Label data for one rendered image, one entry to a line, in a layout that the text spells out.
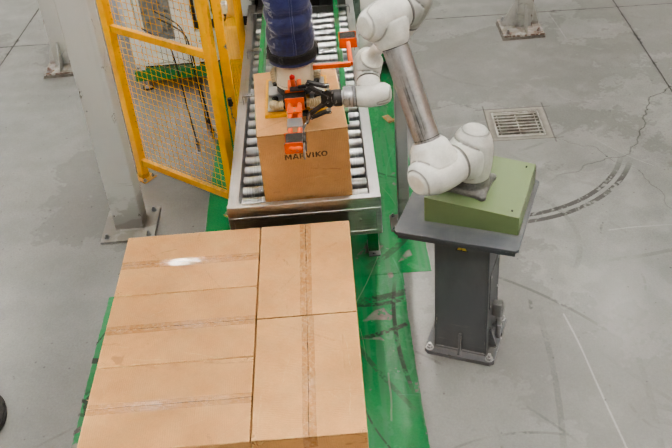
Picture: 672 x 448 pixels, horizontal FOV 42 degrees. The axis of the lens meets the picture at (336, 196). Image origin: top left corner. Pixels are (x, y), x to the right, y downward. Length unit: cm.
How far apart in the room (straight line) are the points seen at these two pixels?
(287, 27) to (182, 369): 149
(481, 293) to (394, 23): 124
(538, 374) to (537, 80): 270
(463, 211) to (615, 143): 220
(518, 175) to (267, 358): 126
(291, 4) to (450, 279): 134
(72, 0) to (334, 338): 205
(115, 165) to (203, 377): 178
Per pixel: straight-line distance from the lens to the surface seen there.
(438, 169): 329
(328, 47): 550
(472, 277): 374
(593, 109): 587
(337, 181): 397
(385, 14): 322
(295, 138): 348
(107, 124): 466
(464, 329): 396
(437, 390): 391
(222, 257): 382
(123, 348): 351
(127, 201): 491
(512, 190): 359
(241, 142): 448
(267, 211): 399
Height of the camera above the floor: 291
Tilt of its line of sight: 35 degrees down
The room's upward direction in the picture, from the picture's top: 5 degrees counter-clockwise
